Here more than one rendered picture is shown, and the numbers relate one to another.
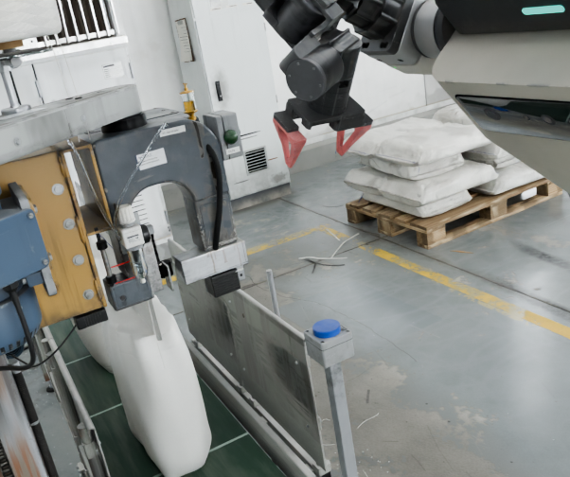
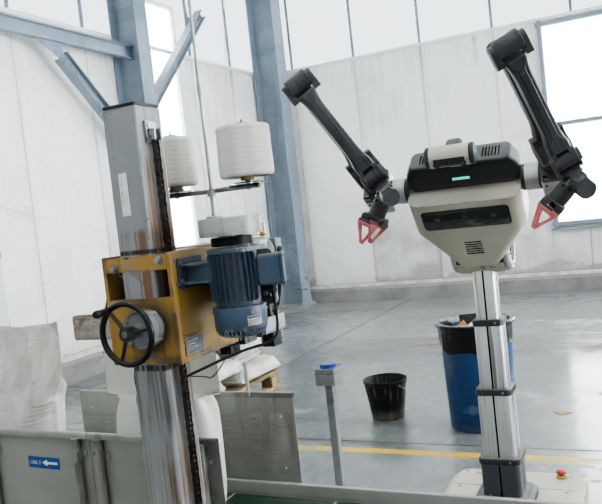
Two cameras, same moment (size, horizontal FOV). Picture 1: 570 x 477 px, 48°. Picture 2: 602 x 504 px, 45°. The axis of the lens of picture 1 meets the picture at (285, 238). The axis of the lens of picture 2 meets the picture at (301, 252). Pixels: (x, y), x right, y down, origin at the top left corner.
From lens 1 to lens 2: 1.78 m
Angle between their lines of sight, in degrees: 42
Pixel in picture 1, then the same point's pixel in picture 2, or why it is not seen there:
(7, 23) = (270, 165)
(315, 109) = (377, 215)
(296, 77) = (388, 196)
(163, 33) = not seen: outside the picture
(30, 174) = not seen: hidden behind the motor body
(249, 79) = not seen: outside the picture
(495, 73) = (444, 201)
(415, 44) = not seen: hidden behind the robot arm
